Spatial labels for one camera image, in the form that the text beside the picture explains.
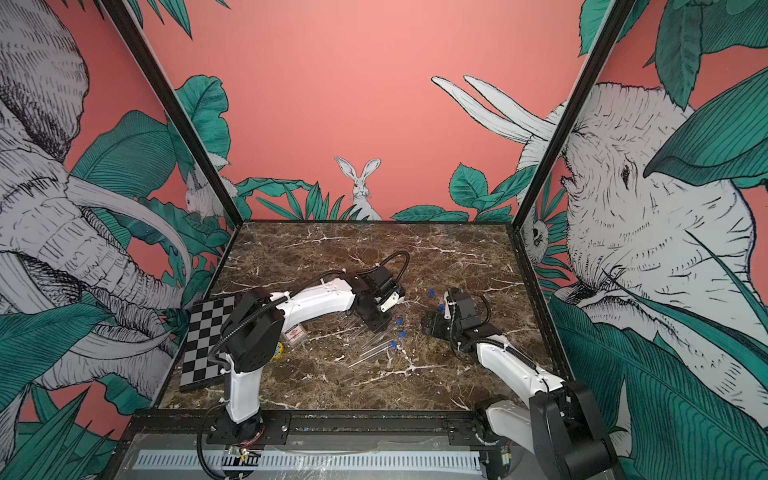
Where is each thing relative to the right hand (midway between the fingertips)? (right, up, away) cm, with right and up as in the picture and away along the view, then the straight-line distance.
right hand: (429, 317), depth 88 cm
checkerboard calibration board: (-69, -2, +2) cm, 69 cm away
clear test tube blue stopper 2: (-11, -8, 0) cm, 14 cm away
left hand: (-14, -1, +1) cm, 14 cm away
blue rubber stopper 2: (+5, +1, +9) cm, 10 cm away
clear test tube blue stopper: (-8, -6, +2) cm, 10 cm away
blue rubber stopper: (+2, +6, +13) cm, 14 cm away
